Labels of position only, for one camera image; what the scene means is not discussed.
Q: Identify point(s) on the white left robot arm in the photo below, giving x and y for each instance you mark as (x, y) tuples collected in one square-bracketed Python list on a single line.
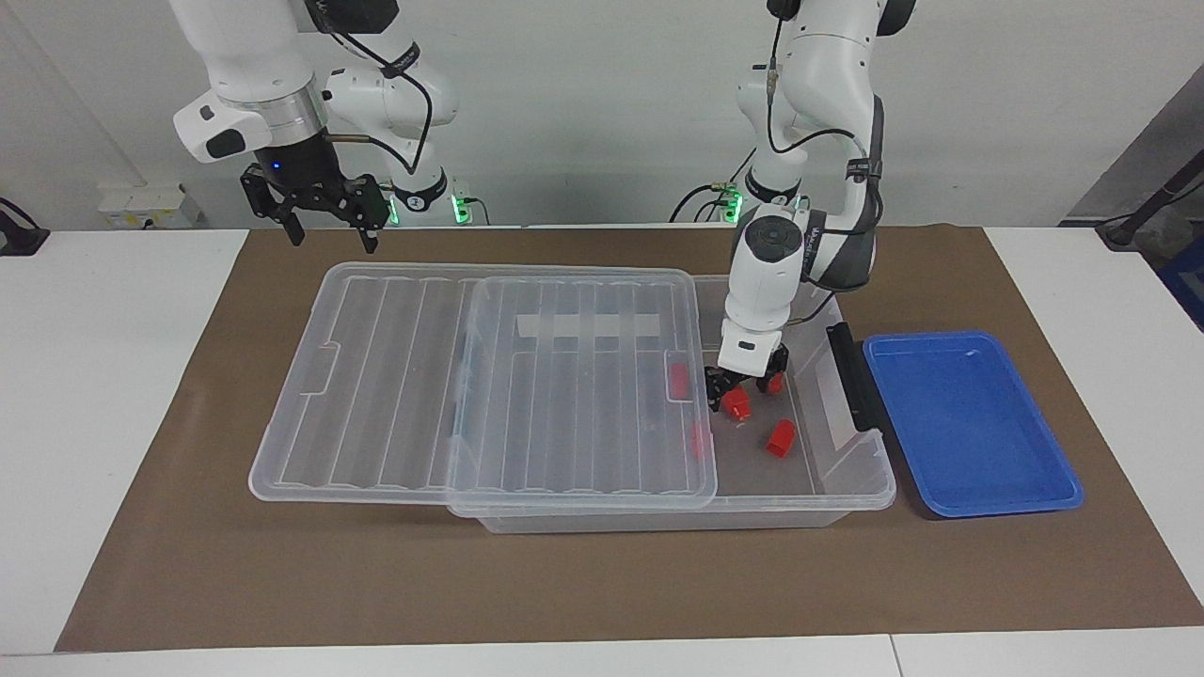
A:
[(767, 282)]

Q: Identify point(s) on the black clamp mount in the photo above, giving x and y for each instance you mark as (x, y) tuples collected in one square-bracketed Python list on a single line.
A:
[(23, 240)]

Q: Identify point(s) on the white wall socket strip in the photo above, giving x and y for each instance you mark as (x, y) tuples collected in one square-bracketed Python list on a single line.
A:
[(141, 202)]

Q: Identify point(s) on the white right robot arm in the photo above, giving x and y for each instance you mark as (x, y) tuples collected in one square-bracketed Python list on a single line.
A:
[(245, 56)]

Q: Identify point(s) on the clear ribbed plastic lid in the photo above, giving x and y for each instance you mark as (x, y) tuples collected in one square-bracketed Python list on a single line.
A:
[(395, 395)]

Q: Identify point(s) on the blue plastic tray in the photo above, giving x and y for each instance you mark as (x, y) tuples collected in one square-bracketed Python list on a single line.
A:
[(969, 432)]

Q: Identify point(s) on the black stand pole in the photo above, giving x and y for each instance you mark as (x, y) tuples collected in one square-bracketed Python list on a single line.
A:
[(1119, 233)]

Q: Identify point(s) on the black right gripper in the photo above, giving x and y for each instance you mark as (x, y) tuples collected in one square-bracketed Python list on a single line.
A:
[(310, 183)]

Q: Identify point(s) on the brown table mat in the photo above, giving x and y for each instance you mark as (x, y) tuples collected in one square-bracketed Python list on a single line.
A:
[(282, 564)]

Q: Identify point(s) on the clear plastic storage box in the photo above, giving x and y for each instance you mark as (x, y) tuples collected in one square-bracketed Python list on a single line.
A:
[(752, 470)]

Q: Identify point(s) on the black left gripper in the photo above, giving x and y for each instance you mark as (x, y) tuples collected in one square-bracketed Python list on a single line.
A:
[(779, 362)]

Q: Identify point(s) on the blue crate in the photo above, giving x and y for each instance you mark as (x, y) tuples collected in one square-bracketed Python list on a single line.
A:
[(1190, 282)]

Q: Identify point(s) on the red block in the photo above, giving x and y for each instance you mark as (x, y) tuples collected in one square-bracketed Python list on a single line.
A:
[(781, 438), (775, 385), (736, 404), (698, 440), (679, 381)]

